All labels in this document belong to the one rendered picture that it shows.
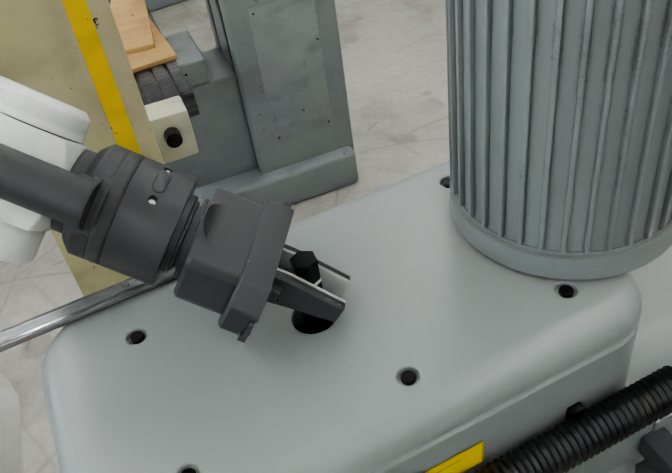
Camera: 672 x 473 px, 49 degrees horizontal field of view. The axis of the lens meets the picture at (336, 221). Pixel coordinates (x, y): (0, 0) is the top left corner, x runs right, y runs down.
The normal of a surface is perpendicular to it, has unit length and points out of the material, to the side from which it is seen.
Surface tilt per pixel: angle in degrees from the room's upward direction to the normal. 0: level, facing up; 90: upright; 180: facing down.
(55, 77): 90
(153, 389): 0
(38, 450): 0
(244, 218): 30
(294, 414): 0
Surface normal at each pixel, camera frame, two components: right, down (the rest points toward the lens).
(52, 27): 0.43, 0.54
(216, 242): 0.39, -0.65
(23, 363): -0.12, -0.75
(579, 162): -0.18, 0.66
